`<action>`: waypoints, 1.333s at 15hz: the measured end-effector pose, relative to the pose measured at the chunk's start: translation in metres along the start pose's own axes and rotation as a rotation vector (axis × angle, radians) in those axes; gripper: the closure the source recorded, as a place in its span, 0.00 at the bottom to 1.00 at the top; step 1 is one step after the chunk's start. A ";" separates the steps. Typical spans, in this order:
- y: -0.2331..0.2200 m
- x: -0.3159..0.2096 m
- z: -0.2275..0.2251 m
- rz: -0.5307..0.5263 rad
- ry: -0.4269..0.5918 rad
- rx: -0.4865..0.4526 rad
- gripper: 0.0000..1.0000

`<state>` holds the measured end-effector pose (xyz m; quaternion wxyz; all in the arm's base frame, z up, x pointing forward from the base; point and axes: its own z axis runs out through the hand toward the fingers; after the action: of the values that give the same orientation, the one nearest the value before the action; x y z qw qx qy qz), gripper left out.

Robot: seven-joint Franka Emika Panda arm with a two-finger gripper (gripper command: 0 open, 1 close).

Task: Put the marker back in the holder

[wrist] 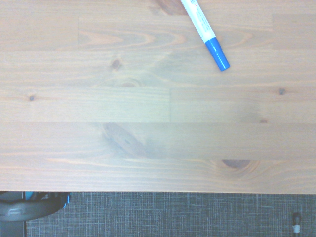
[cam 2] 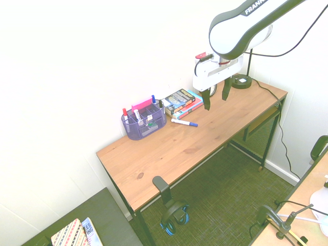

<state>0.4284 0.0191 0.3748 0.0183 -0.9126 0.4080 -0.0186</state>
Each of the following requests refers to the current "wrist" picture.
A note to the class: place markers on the white marker with blue cap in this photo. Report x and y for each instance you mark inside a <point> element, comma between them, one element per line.
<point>202,26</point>

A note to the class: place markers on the grey robot base mount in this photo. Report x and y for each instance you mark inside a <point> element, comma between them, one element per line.
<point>23,209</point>

